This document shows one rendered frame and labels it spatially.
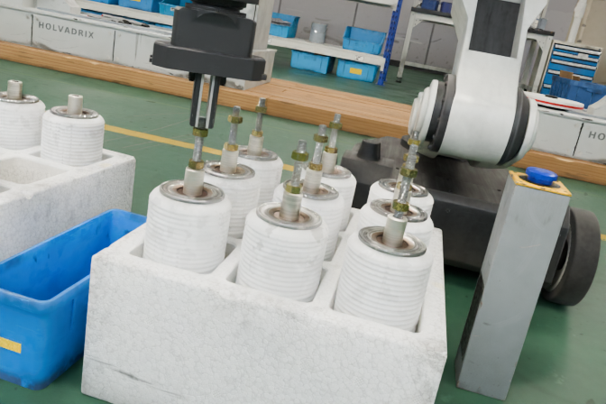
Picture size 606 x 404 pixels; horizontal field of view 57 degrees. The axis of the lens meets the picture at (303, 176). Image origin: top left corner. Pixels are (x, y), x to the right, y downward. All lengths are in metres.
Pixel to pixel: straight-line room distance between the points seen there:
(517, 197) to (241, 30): 0.41
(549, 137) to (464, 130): 1.78
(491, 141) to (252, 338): 0.56
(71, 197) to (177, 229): 0.31
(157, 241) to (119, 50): 2.40
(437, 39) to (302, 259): 8.46
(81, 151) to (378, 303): 0.57
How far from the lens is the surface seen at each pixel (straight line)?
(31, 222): 0.86
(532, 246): 0.80
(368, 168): 1.14
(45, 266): 0.85
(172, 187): 0.67
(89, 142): 0.98
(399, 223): 0.61
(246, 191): 0.74
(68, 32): 3.14
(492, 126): 0.99
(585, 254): 1.19
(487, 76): 1.03
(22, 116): 1.04
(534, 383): 0.98
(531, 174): 0.80
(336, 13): 9.08
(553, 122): 2.75
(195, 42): 0.61
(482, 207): 1.14
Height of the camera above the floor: 0.47
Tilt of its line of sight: 16 degrees down
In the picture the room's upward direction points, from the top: 10 degrees clockwise
